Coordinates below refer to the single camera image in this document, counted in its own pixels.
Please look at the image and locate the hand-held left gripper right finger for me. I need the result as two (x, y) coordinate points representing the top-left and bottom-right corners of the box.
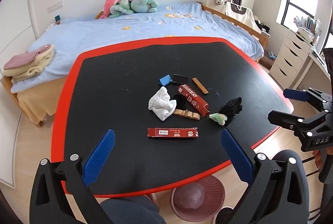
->
(221, 129), (311, 224)

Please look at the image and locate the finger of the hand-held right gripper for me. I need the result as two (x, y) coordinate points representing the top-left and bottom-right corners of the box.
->
(268, 109), (331, 139)
(283, 87), (333, 110)

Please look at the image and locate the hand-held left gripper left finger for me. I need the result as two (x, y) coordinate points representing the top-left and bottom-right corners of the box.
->
(29, 129), (116, 224)

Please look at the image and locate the pink trash bin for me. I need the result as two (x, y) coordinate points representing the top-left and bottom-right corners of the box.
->
(170, 174), (226, 223)

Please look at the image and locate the green white wrapper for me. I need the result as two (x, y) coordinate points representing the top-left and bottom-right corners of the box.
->
(209, 113), (228, 126)

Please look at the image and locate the black mesh cloth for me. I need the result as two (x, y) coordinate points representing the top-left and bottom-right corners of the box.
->
(219, 97), (243, 128)

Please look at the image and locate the tan wooden clip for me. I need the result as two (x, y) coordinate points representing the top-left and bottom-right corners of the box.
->
(172, 109), (201, 121)

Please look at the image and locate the red carton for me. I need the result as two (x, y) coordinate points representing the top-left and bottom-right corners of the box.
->
(147, 127), (199, 139)

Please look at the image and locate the long red carton box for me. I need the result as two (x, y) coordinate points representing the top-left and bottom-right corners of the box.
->
(178, 85), (210, 117)

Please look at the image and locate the black round cap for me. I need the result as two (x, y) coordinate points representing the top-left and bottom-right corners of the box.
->
(172, 94), (186, 110)

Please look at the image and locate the white tissue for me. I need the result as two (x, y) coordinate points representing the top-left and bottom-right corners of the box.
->
(148, 86), (177, 121)

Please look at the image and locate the bamboo stick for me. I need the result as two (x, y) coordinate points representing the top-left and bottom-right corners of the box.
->
(192, 78), (209, 95)

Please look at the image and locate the person's right hand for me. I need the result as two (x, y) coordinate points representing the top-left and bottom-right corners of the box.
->
(313, 149), (323, 166)

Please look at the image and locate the white drawer unit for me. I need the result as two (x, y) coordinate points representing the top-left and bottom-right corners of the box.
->
(269, 30), (313, 90)

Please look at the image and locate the red-rimmed black table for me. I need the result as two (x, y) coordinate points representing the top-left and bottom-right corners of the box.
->
(51, 36), (292, 198)

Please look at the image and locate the person's left leg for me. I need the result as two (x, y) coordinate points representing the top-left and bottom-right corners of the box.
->
(100, 196), (167, 224)

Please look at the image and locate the row of books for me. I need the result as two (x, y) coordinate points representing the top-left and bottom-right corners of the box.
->
(294, 16), (322, 45)

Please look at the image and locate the white garment with black collar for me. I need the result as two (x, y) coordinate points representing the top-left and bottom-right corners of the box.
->
(225, 1), (262, 34)

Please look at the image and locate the black binder clip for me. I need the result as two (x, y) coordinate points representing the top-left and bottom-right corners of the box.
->
(172, 74), (188, 84)

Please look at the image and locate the blue binder clip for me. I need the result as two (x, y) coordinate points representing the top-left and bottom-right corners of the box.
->
(159, 74), (173, 86)

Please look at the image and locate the folded cream blanket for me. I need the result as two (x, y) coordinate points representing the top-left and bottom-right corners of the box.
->
(4, 51), (55, 83)

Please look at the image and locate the folded pink towel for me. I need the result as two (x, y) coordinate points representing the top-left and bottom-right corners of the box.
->
(4, 44), (55, 70)

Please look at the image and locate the bed with blue sheet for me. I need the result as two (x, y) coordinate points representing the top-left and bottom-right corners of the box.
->
(0, 2), (271, 128)

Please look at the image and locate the green striped plush toy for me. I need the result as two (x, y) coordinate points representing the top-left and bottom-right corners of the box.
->
(109, 0), (134, 18)

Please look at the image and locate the pink plush toy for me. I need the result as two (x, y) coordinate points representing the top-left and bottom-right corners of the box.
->
(100, 0), (123, 19)

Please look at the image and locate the teal plush toy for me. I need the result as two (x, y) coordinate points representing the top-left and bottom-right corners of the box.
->
(130, 0), (159, 14)

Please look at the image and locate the white wardrobe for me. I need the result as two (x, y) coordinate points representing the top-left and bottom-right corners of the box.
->
(0, 0), (39, 84)

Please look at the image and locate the white wall switch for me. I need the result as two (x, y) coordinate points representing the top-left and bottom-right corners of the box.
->
(47, 1), (63, 12)

